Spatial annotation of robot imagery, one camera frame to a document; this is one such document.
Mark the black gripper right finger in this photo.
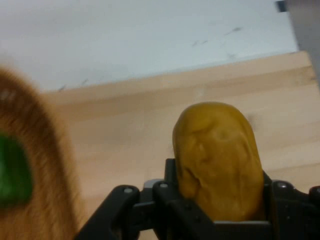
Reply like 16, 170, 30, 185
261, 171, 320, 240

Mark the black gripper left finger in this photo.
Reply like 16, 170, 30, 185
74, 158, 216, 240

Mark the woven wicker basket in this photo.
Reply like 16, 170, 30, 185
0, 66, 84, 240

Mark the light wooden cutting board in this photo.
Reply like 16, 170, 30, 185
41, 50, 320, 240

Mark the green bell pepper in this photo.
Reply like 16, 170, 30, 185
0, 132, 34, 209

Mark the yellow-brown potato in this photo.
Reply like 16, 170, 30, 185
171, 101, 266, 223

